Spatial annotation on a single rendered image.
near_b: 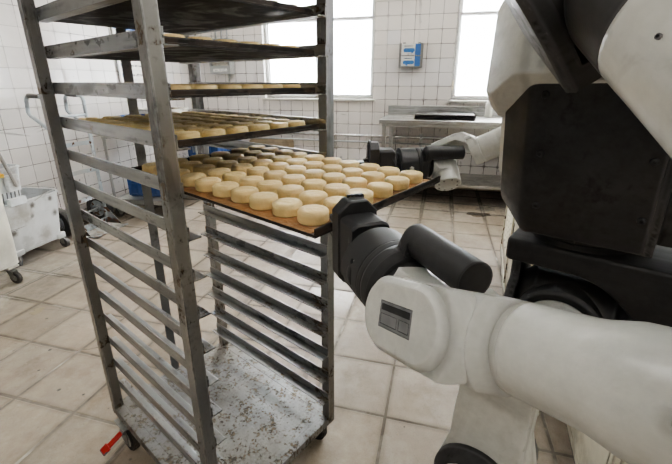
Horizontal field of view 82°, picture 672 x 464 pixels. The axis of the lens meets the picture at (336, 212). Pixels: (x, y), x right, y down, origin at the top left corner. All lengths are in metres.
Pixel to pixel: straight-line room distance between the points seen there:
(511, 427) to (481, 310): 0.45
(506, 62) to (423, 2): 4.42
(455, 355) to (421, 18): 4.65
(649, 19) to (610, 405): 0.19
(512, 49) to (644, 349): 0.31
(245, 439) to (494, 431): 0.93
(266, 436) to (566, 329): 1.29
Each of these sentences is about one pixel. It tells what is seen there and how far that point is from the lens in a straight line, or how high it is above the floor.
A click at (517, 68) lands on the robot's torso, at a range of 0.45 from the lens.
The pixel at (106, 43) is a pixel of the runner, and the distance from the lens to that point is 0.97.
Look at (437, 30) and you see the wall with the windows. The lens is 4.82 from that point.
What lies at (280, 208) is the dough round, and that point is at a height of 1.06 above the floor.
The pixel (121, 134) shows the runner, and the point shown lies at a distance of 0.98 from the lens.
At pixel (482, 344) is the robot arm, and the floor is 1.08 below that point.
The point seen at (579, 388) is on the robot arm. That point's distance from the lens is 0.25.
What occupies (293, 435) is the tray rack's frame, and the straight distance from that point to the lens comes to 1.47.
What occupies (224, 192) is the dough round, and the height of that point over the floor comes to 1.05.
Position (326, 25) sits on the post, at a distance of 1.04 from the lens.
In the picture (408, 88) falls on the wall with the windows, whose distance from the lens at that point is 4.81.
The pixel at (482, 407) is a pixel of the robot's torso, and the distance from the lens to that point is 0.72.
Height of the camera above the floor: 1.25
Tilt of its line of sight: 19 degrees down
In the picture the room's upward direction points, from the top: straight up
